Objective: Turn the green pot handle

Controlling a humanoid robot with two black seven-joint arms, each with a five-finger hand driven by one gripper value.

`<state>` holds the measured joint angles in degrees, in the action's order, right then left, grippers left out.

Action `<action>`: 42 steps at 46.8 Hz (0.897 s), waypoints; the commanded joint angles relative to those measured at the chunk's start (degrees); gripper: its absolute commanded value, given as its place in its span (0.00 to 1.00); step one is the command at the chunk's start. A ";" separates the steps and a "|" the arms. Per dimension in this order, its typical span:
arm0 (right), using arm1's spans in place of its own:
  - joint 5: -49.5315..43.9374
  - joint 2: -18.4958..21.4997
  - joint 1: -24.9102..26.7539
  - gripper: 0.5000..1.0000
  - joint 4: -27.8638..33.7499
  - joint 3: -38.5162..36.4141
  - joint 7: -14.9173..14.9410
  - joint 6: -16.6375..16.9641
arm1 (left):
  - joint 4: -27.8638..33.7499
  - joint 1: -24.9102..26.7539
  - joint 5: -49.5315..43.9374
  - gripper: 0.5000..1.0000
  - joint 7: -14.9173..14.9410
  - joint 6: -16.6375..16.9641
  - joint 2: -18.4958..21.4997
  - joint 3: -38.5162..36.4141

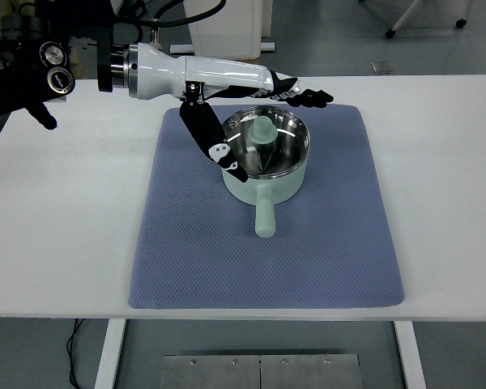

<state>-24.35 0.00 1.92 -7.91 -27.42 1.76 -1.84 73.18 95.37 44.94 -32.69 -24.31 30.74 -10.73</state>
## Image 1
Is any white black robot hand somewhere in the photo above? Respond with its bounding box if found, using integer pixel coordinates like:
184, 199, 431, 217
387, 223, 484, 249
137, 42, 335, 182

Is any green pot with handle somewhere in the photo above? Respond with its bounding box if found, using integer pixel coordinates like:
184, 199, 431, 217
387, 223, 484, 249
220, 104, 311, 238

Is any glass lid with green knob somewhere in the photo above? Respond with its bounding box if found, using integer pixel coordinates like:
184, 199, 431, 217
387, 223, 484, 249
221, 104, 311, 179

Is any blue textured mat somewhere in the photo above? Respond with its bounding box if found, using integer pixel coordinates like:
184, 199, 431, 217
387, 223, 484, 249
128, 104, 406, 311

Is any grey metal plate with screws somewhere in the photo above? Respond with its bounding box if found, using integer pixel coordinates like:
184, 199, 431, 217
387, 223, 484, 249
160, 353, 364, 389

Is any white table leg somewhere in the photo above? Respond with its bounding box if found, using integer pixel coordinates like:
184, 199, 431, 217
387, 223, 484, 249
393, 321, 427, 389
93, 318, 127, 389

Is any white pedestal cabinet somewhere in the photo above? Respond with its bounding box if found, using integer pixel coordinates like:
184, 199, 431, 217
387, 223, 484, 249
168, 0, 276, 62

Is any white wheeled frame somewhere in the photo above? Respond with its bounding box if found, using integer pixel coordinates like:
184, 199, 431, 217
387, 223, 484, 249
384, 0, 469, 40

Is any black floor cable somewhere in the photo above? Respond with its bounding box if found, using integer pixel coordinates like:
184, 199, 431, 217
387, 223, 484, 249
66, 318, 86, 389

